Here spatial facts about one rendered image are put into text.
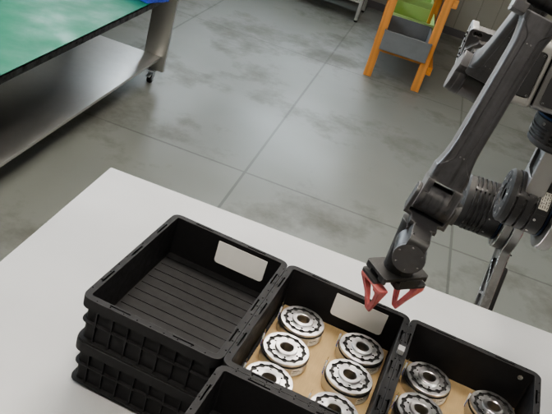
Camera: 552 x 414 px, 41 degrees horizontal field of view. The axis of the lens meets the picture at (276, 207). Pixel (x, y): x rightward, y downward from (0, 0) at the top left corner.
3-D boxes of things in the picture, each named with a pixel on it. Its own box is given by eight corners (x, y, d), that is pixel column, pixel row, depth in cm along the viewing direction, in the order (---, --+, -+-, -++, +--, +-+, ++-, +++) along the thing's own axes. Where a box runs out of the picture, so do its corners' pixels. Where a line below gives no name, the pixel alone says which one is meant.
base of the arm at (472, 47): (486, 88, 167) (508, 39, 161) (487, 98, 160) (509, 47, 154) (451, 75, 168) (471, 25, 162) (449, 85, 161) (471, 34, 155)
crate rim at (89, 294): (173, 220, 175) (175, 212, 174) (287, 271, 169) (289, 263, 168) (79, 305, 141) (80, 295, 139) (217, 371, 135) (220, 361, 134)
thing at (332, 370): (333, 353, 156) (333, 351, 156) (376, 374, 155) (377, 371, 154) (319, 382, 148) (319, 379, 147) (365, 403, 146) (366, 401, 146)
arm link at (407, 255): (464, 200, 128) (420, 177, 128) (462, 231, 118) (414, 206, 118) (430, 250, 134) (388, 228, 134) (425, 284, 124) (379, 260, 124)
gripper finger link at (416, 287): (411, 317, 140) (430, 279, 135) (381, 320, 137) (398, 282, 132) (393, 294, 145) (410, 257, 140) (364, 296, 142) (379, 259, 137)
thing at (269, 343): (273, 327, 158) (273, 325, 158) (315, 347, 156) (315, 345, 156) (255, 352, 150) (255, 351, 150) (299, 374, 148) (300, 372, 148)
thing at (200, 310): (166, 253, 179) (175, 214, 174) (275, 303, 174) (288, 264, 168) (73, 342, 145) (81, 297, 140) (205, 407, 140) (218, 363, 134)
